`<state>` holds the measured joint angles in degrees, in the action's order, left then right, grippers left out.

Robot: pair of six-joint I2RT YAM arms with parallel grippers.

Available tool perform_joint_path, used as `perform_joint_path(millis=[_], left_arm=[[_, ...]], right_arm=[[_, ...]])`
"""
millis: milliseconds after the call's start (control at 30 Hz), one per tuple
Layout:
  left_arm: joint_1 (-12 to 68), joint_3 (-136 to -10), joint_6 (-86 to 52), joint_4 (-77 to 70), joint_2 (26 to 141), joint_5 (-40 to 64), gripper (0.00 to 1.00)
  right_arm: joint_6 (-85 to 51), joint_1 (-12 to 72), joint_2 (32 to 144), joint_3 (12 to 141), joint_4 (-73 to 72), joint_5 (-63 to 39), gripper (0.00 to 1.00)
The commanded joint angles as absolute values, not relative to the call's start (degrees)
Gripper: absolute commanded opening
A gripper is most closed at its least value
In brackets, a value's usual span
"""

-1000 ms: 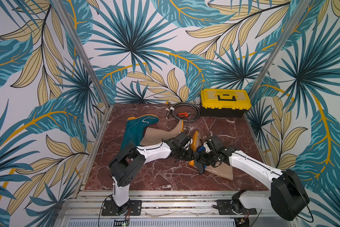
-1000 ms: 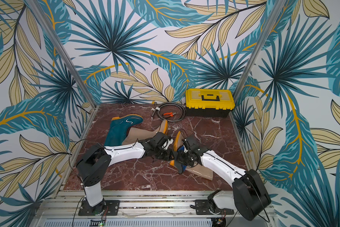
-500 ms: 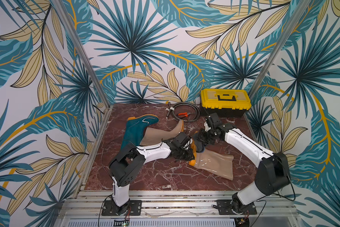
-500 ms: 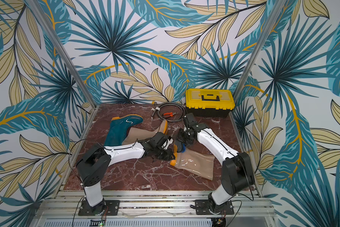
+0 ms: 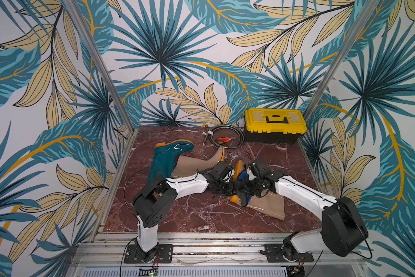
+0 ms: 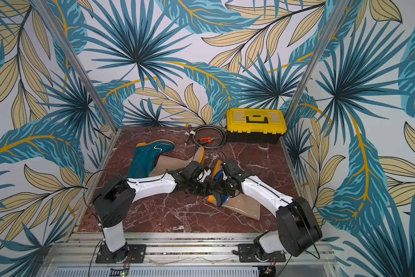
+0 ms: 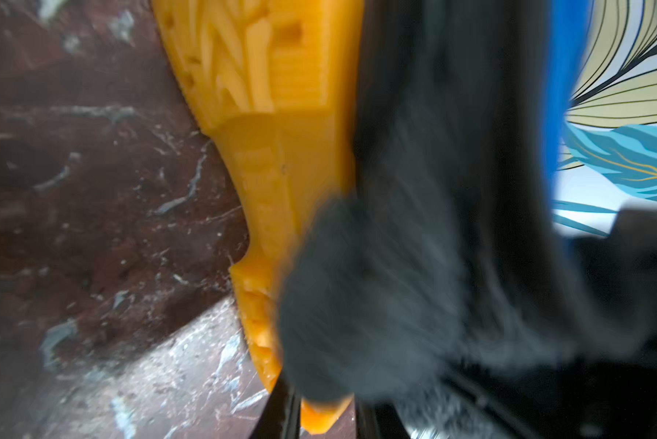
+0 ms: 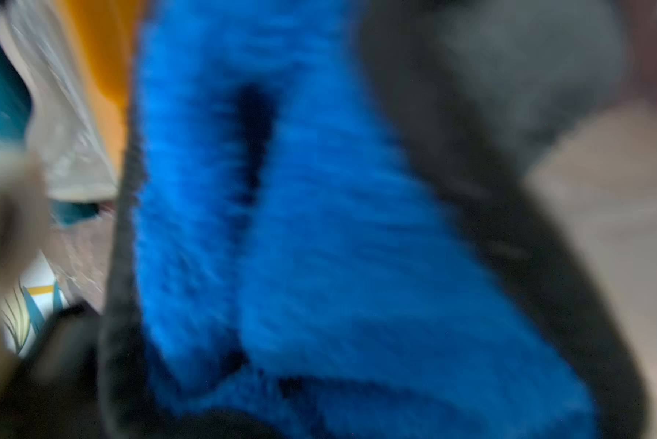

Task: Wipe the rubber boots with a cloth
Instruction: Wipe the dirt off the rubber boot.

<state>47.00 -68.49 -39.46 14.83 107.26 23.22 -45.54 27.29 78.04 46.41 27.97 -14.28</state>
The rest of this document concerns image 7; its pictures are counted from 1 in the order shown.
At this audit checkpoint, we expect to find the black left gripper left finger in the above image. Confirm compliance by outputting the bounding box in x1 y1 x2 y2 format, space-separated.
249 372 301 439

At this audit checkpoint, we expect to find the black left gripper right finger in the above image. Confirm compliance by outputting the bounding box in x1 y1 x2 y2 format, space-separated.
355 401 411 439

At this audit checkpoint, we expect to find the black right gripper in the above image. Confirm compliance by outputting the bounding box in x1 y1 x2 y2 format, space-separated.
443 208 657 438

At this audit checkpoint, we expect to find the blue grey cloth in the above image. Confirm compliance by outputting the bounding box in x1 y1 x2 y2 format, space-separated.
275 0 637 439

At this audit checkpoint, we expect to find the beige boot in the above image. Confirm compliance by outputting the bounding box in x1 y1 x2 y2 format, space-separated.
152 0 364 435

